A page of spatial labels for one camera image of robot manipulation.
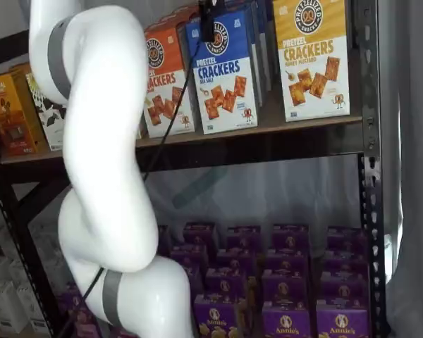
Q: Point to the orange yellow snack box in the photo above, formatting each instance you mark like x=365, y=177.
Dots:
x=10, y=116

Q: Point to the white cardboard carton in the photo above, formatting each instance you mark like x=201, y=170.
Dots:
x=1, y=310
x=31, y=306

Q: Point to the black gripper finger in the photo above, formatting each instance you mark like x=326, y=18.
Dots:
x=212, y=24

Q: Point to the black metal shelving rack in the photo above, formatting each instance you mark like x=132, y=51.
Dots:
x=370, y=211

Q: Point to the yellow pretzel crackers box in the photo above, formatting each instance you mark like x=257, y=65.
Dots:
x=313, y=88

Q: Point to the orange pretzel crackers box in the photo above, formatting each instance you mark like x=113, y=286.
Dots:
x=172, y=24
x=187, y=10
x=165, y=105

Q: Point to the Simple Mills sweet thins box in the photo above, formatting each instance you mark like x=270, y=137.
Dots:
x=51, y=119

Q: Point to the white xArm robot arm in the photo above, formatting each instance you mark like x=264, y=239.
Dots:
x=102, y=141

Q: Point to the grey fabric curtain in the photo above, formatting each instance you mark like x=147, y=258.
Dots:
x=416, y=176

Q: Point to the wooden shelf board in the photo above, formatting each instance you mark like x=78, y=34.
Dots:
x=268, y=128

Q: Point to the blue pretzel crackers box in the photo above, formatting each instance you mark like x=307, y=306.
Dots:
x=225, y=105
x=262, y=53

